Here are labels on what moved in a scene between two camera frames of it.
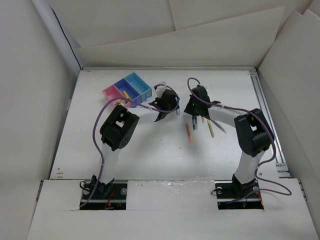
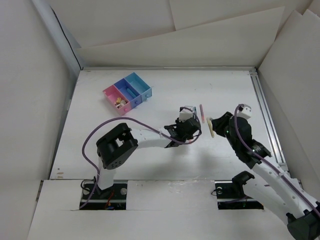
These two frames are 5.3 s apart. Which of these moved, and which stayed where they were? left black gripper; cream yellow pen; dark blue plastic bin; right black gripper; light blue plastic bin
Moved: right black gripper; left black gripper
Stayed: cream yellow pen; dark blue plastic bin; light blue plastic bin
